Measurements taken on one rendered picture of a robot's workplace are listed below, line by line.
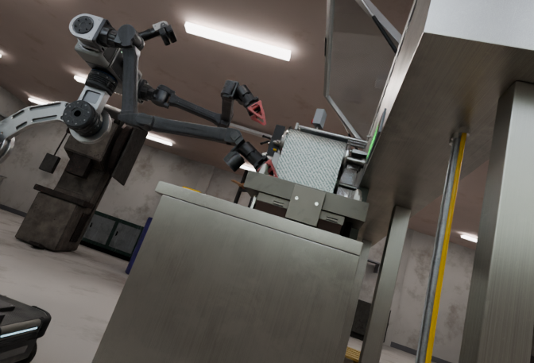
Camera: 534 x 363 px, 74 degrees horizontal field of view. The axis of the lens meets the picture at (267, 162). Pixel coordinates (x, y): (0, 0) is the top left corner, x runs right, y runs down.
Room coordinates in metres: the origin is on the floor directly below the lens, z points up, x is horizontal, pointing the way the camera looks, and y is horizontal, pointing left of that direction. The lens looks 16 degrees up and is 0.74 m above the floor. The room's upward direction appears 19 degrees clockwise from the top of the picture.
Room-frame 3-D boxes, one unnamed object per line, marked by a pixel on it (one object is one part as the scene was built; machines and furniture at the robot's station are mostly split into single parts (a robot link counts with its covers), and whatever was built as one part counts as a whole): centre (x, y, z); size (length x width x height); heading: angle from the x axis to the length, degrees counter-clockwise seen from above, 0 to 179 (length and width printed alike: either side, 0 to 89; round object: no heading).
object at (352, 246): (2.29, -0.30, 0.88); 2.52 x 0.66 x 0.04; 167
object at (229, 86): (1.67, 0.29, 1.45); 0.43 x 0.06 x 0.11; 3
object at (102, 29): (1.39, 0.82, 1.45); 0.09 x 0.08 x 0.12; 174
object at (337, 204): (1.17, -0.16, 1.00); 0.40 x 0.16 x 0.06; 77
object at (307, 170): (1.30, -0.15, 1.11); 0.23 x 0.01 x 0.18; 77
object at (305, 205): (1.08, -0.16, 0.96); 0.10 x 0.03 x 0.11; 77
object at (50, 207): (6.05, 2.86, 1.31); 1.34 x 1.25 x 2.62; 174
